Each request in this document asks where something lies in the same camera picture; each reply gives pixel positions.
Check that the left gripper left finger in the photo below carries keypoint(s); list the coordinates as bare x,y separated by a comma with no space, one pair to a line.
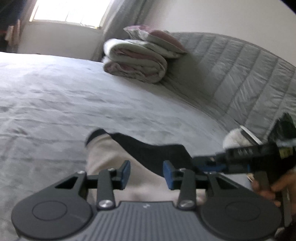
66,207

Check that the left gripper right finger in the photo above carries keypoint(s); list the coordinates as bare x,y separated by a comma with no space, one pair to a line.
227,209

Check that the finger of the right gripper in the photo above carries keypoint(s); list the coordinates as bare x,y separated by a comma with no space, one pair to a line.
209,163

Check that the beige bear sweatshirt black sleeves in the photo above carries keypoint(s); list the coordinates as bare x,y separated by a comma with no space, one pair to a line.
146,182

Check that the person's right hand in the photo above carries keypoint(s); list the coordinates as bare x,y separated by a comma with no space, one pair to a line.
286,181

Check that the grey quilted headboard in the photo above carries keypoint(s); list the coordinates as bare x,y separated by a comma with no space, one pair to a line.
235,82

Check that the white bed sheet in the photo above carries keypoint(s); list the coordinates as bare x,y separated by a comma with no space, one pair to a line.
49,106

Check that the folded white pink blanket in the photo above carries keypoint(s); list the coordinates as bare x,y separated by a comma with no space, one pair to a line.
127,59

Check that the pink white pillow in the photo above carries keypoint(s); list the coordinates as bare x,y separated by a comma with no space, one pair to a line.
158,41

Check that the grey curtain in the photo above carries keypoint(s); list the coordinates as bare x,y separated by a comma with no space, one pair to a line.
120,14

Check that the bright window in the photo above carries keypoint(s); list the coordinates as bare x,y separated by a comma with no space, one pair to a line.
89,14

